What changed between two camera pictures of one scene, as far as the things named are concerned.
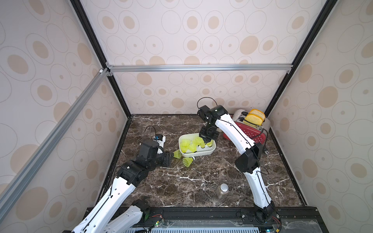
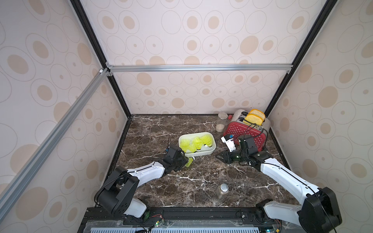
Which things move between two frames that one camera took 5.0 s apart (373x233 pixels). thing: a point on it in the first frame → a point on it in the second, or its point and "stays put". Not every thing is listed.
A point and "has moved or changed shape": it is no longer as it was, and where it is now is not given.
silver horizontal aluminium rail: x=286 y=67 stays put
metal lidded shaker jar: x=222 y=191 stays put
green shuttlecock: x=193 y=146 → x=198 y=141
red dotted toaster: x=259 y=133 stays put
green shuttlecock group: x=184 y=144 stays put
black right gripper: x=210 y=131 → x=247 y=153
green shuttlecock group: x=188 y=161 stays put
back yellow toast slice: x=258 y=112 stays put
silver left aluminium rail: x=10 y=192 stays put
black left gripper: x=167 y=158 → x=184 y=160
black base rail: x=224 y=219 stays put
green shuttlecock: x=199 y=141 has moved or changed shape
